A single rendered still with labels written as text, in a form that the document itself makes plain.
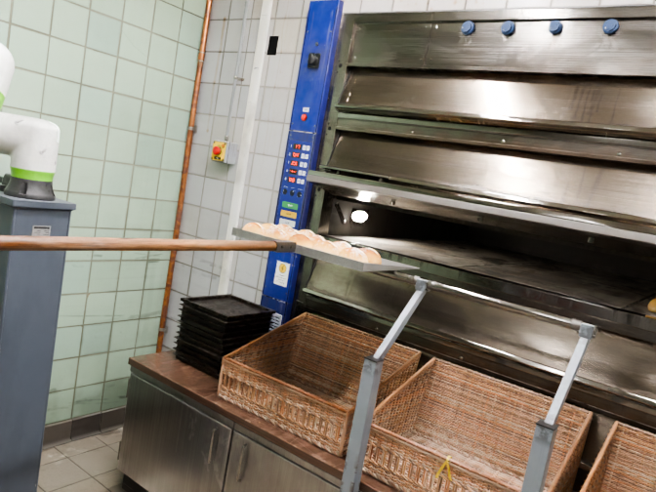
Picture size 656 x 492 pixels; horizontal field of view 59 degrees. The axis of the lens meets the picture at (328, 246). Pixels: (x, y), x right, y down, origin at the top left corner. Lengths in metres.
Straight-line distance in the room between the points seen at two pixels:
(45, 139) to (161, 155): 1.05
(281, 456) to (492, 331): 0.83
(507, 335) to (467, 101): 0.84
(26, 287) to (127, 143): 1.04
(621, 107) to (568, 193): 0.30
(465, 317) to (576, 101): 0.82
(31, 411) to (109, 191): 1.08
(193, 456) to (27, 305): 0.79
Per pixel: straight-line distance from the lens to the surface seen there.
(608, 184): 2.02
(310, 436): 1.96
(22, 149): 2.03
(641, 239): 1.84
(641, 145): 2.01
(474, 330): 2.13
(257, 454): 2.06
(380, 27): 2.48
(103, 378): 3.11
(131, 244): 1.41
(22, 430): 2.24
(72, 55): 2.72
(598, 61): 2.11
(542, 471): 1.51
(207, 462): 2.25
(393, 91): 2.35
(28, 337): 2.11
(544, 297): 2.05
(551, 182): 2.05
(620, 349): 2.04
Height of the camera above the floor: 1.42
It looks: 7 degrees down
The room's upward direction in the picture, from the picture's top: 10 degrees clockwise
